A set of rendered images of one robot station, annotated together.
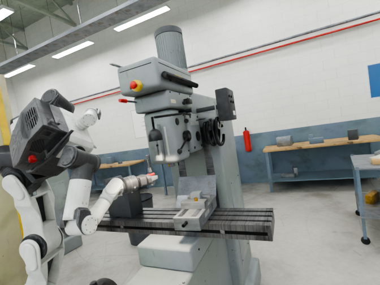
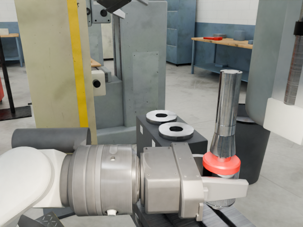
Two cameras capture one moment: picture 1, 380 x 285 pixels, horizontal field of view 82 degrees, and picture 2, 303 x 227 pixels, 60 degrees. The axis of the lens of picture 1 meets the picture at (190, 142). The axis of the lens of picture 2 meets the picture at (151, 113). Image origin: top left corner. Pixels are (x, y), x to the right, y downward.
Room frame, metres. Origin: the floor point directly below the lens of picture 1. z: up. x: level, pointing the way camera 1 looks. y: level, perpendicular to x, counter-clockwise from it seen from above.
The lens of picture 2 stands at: (1.02, 0.14, 1.44)
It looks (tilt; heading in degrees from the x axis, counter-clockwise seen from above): 21 degrees down; 41
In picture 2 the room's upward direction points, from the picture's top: straight up
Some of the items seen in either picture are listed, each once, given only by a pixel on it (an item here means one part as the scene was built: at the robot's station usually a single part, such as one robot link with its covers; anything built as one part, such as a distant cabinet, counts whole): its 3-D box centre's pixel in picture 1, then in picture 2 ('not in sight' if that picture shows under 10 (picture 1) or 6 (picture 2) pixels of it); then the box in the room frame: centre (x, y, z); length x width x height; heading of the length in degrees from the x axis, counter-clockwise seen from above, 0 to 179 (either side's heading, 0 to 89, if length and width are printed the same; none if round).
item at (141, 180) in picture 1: (137, 182); (146, 179); (1.24, 0.33, 1.24); 0.13 x 0.12 x 0.10; 44
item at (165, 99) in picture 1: (165, 103); not in sight; (1.41, 0.12, 1.68); 0.34 x 0.24 x 0.10; 156
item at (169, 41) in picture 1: (171, 54); not in sight; (1.60, 0.03, 2.05); 0.20 x 0.20 x 0.32
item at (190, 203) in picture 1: (194, 203); not in sight; (1.26, 0.03, 1.06); 0.15 x 0.06 x 0.04; 68
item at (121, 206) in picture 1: (124, 200); (167, 154); (1.55, 0.53, 1.07); 0.22 x 0.12 x 0.20; 60
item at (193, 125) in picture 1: (180, 134); not in sight; (1.55, 0.06, 1.47); 0.24 x 0.19 x 0.26; 66
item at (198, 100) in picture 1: (193, 109); not in sight; (1.83, -0.07, 1.66); 0.80 x 0.23 x 0.20; 156
